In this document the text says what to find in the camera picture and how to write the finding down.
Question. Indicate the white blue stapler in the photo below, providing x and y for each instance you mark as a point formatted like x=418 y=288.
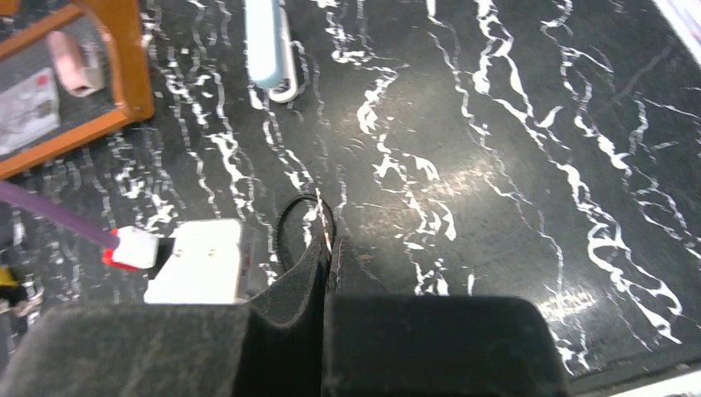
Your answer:
x=270 y=61

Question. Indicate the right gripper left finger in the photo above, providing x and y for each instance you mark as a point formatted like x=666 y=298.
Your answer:
x=269 y=346

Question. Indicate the flat packaged card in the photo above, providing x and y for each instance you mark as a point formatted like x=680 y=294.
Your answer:
x=29 y=110

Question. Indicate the wooden three-tier shelf rack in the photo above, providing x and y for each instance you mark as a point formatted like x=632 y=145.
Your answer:
x=116 y=28

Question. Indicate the black cable loop lock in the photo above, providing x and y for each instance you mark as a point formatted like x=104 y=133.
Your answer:
x=298 y=223

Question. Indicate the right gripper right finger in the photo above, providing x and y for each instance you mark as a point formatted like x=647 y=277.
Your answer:
x=381 y=344

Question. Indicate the yellow padlock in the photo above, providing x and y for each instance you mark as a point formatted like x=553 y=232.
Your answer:
x=14 y=297

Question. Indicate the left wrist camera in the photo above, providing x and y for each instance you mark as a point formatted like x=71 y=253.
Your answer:
x=204 y=266

